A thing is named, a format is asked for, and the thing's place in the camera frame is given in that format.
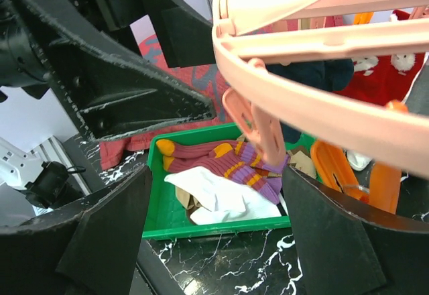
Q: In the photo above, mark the white cloth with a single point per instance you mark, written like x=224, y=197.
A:
x=357, y=161

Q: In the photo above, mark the pink round clip hanger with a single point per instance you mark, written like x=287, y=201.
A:
x=287, y=60

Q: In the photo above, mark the green plastic tray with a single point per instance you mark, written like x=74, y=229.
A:
x=166, y=217

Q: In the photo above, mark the navy blue sock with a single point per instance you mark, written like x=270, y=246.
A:
x=326, y=75

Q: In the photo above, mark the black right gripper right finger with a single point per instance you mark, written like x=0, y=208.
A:
x=348, y=247

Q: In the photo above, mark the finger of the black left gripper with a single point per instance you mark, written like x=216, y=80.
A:
x=185, y=36

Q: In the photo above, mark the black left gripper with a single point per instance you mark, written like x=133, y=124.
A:
x=82, y=50

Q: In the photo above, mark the red printed cloth sack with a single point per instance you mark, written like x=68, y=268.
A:
x=197, y=104

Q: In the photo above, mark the purple striped sock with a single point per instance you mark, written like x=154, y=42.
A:
x=232, y=159

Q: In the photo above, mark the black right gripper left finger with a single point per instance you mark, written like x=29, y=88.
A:
x=89, y=246

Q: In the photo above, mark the red christmas sock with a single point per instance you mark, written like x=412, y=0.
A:
x=381, y=79

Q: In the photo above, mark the white sock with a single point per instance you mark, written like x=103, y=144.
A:
x=211, y=199

